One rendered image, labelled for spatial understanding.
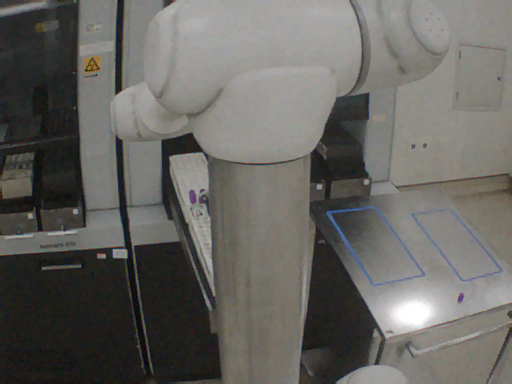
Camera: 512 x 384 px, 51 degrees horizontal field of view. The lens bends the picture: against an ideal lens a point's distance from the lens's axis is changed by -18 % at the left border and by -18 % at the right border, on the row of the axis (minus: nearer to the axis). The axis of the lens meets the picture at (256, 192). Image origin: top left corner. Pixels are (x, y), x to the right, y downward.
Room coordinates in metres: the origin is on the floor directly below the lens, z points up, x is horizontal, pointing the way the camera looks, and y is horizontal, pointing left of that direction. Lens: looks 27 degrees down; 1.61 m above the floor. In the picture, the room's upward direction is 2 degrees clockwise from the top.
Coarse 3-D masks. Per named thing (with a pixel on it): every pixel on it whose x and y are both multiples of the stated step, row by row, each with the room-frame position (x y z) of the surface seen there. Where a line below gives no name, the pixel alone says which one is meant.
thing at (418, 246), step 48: (432, 192) 1.56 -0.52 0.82; (336, 240) 1.29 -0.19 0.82; (384, 240) 1.29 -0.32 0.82; (432, 240) 1.29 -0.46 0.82; (480, 240) 1.28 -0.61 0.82; (384, 288) 1.08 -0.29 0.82; (432, 288) 1.07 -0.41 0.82; (480, 288) 1.06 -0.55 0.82; (384, 336) 0.91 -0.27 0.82; (480, 336) 0.93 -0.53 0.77
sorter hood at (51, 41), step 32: (0, 0) 1.51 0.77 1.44; (32, 0) 1.51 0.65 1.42; (64, 0) 1.51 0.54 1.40; (0, 32) 1.44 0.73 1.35; (32, 32) 1.47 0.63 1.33; (64, 32) 1.50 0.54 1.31; (0, 64) 1.44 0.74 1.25; (32, 64) 1.47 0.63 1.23; (64, 64) 1.50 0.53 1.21; (0, 96) 1.44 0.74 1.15; (32, 96) 1.47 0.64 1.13; (64, 96) 1.50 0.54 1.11; (0, 128) 1.44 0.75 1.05; (32, 128) 1.47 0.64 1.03; (64, 128) 1.50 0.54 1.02
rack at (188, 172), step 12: (180, 156) 1.65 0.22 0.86; (192, 156) 1.66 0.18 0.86; (204, 156) 1.65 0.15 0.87; (180, 168) 1.57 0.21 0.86; (192, 168) 1.58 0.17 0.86; (204, 168) 1.57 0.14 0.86; (180, 180) 1.50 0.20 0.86; (192, 180) 1.50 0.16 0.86; (204, 180) 1.51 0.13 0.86; (180, 192) 1.44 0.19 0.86; (180, 204) 1.45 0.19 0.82
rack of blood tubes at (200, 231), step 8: (192, 216) 1.31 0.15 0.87; (200, 216) 1.31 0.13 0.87; (208, 216) 1.31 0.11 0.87; (192, 224) 1.28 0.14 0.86; (200, 224) 1.28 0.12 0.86; (208, 224) 1.28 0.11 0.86; (192, 232) 1.30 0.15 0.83; (200, 232) 1.25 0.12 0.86; (208, 232) 1.24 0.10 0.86; (192, 240) 1.28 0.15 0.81; (200, 240) 1.20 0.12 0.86; (208, 240) 1.21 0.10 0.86; (200, 248) 1.23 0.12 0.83; (208, 248) 1.18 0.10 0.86; (200, 256) 1.20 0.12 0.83; (208, 256) 1.14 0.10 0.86; (208, 264) 1.11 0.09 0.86; (208, 272) 1.16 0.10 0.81
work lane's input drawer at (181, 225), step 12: (168, 168) 1.67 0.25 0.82; (168, 180) 1.62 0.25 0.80; (168, 192) 1.55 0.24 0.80; (180, 216) 1.41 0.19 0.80; (180, 228) 1.35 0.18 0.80; (180, 240) 1.35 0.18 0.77; (192, 252) 1.25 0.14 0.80; (192, 264) 1.20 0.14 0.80; (192, 276) 1.21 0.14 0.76; (204, 276) 1.13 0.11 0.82; (204, 288) 1.10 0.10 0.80; (204, 300) 1.07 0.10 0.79; (216, 312) 1.03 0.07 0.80; (216, 324) 1.03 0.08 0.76
